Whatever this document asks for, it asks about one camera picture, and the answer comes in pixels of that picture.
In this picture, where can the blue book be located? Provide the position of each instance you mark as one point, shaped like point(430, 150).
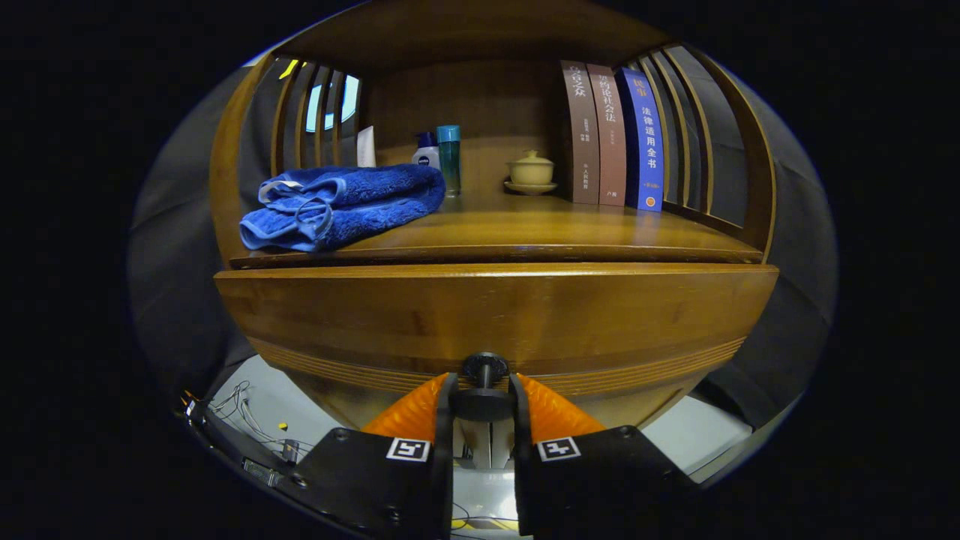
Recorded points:
point(643, 142)

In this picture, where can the white tube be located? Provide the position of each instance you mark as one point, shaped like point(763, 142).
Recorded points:
point(367, 148)

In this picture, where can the wooden countertop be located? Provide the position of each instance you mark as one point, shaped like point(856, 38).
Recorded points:
point(525, 232)

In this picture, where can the wooden cabinet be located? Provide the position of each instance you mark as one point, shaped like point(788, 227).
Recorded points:
point(465, 97)

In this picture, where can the teal bottle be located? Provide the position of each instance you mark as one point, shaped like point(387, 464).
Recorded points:
point(449, 161)

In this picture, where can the black backdrop cloth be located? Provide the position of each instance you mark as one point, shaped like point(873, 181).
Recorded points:
point(172, 262)

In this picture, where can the beige lidded teacup with saucer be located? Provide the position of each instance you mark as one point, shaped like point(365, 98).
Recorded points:
point(531, 172)

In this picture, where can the dark brown book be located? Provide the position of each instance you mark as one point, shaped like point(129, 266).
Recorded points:
point(581, 135)

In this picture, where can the wooden drawer with black knob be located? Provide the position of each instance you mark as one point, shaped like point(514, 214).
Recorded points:
point(487, 315)

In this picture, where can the white bottle with blue cap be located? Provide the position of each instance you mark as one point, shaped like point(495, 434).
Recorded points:
point(426, 156)

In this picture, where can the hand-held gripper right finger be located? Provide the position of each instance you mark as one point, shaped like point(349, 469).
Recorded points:
point(592, 480)

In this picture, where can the reddish brown book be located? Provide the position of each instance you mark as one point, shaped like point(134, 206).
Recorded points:
point(609, 135)

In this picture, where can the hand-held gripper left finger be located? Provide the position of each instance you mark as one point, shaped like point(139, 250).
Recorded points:
point(375, 480)

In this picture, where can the blue folded towel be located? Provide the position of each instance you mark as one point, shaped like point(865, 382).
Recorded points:
point(360, 202)

